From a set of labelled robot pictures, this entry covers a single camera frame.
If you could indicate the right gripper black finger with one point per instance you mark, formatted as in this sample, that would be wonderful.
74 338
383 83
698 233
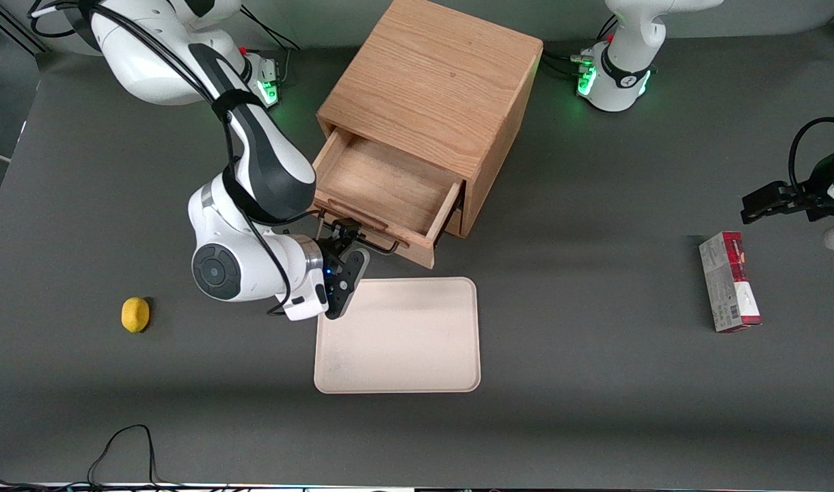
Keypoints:
346 228

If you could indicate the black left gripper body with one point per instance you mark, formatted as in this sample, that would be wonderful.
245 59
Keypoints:
811 197

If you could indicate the wooden drawer cabinet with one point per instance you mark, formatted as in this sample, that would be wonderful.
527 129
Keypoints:
444 75

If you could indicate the wooden drawer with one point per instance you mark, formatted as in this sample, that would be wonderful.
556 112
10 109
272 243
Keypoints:
456 224
383 184

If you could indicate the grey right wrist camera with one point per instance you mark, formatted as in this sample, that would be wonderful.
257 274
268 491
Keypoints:
348 280

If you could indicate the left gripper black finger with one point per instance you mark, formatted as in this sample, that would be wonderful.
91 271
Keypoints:
759 207
778 189

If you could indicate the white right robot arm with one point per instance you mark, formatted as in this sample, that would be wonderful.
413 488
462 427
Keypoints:
150 68

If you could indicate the yellow lemon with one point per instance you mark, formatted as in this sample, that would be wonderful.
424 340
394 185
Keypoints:
135 314

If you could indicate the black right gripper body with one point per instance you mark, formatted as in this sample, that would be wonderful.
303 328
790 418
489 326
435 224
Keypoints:
329 253

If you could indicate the beige plastic tray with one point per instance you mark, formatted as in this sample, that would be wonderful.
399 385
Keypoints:
403 335

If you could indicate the red grey carton box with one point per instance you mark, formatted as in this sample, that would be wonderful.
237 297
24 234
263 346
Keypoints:
728 280

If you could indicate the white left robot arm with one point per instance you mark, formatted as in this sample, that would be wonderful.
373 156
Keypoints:
636 27

